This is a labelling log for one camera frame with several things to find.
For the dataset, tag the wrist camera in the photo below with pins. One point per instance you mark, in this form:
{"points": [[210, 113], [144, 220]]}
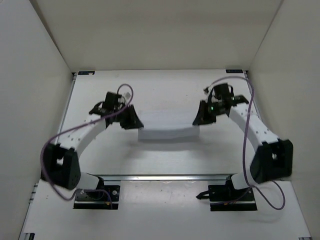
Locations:
{"points": [[223, 93], [112, 103]]}

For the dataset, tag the aluminium table edge rail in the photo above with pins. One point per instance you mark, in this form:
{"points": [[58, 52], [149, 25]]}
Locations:
{"points": [[177, 177]]}

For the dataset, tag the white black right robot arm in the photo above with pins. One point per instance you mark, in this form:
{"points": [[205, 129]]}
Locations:
{"points": [[273, 157]]}

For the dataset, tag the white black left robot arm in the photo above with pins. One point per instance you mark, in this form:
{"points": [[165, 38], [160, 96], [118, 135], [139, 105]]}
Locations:
{"points": [[61, 160]]}

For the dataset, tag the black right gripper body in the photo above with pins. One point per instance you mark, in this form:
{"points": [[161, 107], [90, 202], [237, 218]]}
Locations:
{"points": [[218, 111]]}

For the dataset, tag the blue label sticker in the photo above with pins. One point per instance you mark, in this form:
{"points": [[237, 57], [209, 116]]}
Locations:
{"points": [[234, 71], [86, 73]]}

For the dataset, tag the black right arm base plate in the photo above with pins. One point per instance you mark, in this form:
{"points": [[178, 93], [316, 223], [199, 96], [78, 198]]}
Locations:
{"points": [[225, 199]]}

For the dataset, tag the blue label sticker right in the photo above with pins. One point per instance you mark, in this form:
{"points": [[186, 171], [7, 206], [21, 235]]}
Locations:
{"points": [[234, 71]]}

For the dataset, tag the white fabric skirt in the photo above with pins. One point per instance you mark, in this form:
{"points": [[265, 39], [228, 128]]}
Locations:
{"points": [[167, 125]]}

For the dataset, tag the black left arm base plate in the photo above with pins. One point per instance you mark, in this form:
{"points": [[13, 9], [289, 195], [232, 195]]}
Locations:
{"points": [[85, 200]]}

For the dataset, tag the blue label sticker left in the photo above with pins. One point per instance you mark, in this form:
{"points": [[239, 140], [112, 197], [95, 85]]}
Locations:
{"points": [[86, 73]]}

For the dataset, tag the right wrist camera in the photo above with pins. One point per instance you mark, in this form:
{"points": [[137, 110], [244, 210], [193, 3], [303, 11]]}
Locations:
{"points": [[223, 93]]}

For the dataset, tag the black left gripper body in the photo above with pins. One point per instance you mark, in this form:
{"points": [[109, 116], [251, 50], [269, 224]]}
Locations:
{"points": [[116, 118]]}

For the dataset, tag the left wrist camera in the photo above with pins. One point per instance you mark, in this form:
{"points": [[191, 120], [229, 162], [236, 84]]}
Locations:
{"points": [[112, 103]]}

